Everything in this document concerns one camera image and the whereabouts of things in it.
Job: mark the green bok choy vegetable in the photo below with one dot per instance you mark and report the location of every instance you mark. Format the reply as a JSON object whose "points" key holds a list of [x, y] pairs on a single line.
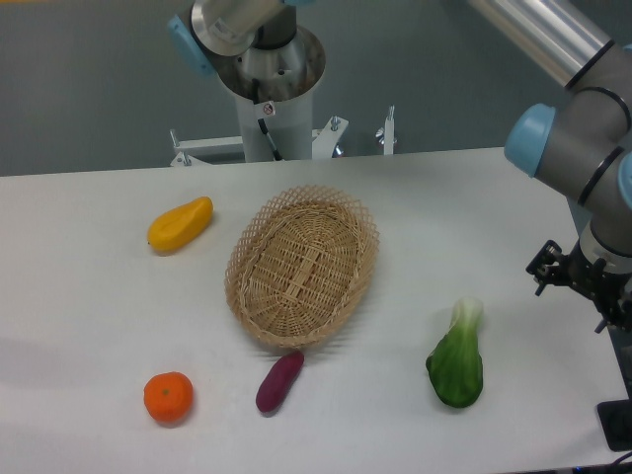
{"points": [[455, 366]]}

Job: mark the woven wicker basket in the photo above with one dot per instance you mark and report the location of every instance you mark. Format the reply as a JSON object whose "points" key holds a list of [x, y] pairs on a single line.
{"points": [[302, 266]]}

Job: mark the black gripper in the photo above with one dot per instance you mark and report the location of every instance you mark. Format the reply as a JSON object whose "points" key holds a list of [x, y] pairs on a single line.
{"points": [[602, 281]]}

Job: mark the black device at table edge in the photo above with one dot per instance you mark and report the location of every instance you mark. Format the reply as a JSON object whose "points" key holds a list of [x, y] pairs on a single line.
{"points": [[615, 420]]}

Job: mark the orange tangerine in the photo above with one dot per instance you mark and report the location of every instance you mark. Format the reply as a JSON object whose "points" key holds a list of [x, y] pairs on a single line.
{"points": [[168, 397]]}

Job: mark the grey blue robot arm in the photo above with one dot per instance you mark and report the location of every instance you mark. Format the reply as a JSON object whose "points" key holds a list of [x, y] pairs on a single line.
{"points": [[575, 151]]}

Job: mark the yellow mango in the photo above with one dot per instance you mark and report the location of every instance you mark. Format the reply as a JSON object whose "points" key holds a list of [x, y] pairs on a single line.
{"points": [[180, 226]]}

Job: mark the white metal frame bracket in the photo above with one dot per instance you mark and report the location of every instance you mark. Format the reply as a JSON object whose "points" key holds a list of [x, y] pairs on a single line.
{"points": [[254, 145]]}

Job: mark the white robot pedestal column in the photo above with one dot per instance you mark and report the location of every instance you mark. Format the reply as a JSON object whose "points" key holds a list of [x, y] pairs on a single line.
{"points": [[276, 84]]}

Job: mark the purple sweet potato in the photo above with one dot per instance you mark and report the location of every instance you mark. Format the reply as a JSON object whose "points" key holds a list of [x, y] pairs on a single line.
{"points": [[277, 383]]}

